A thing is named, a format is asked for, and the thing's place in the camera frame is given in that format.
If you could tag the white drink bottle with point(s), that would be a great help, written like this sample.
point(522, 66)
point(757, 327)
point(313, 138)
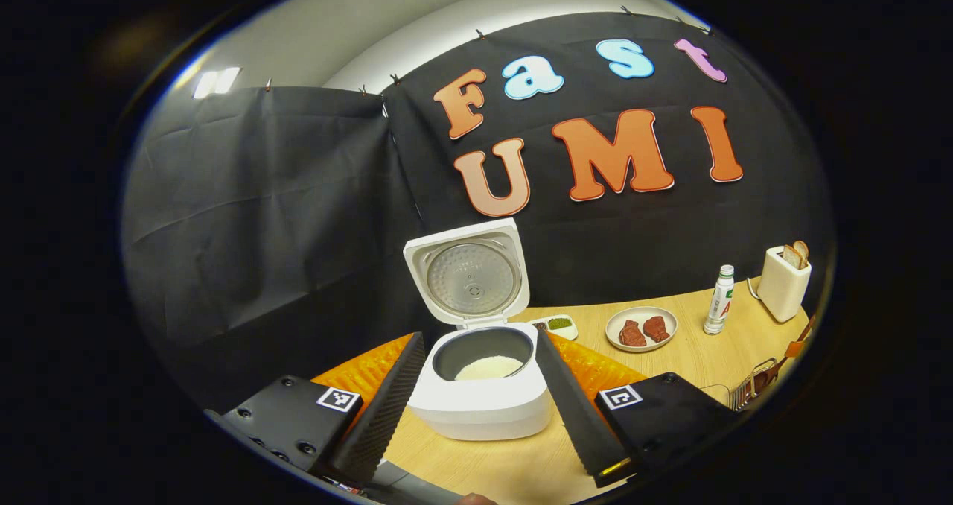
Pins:
point(720, 304)

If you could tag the white rice cooker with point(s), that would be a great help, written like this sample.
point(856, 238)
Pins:
point(476, 412)

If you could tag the toast bread slice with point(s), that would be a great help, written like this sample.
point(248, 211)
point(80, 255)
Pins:
point(791, 256)
point(802, 250)

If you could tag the white toaster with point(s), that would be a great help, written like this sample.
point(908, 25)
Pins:
point(782, 289)

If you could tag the brown meat piece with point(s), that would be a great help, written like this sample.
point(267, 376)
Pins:
point(632, 334)
point(657, 328)

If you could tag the white round plate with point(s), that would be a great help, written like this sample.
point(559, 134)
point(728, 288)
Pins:
point(614, 326)

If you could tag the white rice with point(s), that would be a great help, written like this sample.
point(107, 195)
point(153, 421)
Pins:
point(488, 369)

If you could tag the ceiling light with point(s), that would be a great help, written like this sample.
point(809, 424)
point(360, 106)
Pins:
point(216, 82)

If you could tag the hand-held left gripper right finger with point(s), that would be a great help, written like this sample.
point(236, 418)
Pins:
point(577, 423)

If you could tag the brown wooden spoon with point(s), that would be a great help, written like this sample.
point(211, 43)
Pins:
point(793, 348)

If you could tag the white divided grain dish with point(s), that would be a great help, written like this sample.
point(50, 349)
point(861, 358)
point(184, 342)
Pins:
point(558, 325)

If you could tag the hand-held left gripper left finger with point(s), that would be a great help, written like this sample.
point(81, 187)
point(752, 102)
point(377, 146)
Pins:
point(383, 423)

